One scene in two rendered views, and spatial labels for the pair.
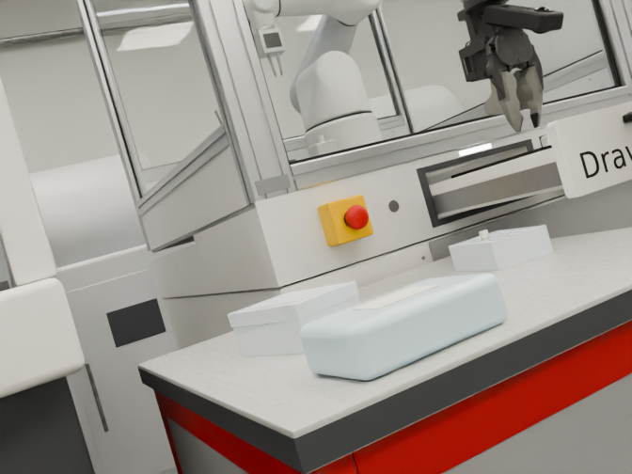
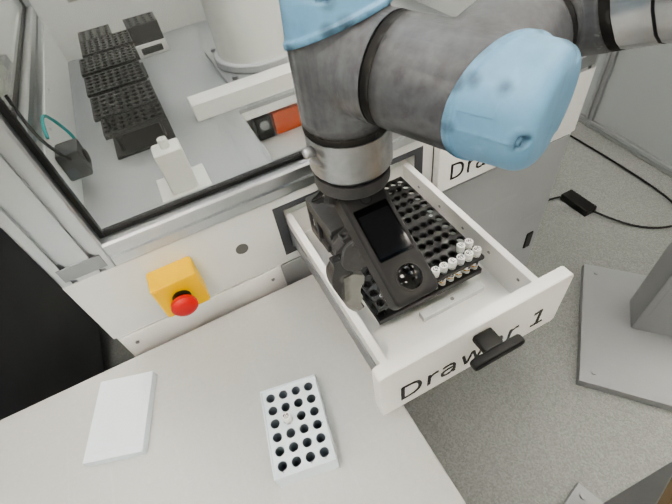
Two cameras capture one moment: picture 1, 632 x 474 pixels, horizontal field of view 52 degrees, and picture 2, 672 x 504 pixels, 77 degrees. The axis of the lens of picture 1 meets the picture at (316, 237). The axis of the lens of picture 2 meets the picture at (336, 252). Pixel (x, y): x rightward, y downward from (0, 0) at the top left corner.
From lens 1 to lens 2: 92 cm
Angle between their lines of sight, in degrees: 47
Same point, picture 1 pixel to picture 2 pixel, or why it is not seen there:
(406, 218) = (257, 255)
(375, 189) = (219, 240)
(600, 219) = (469, 203)
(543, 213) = not seen: hidden behind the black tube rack
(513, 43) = not seen: hidden behind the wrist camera
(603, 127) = (442, 355)
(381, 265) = (226, 296)
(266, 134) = (56, 223)
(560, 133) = (382, 386)
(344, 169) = (177, 233)
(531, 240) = (318, 468)
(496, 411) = not seen: outside the picture
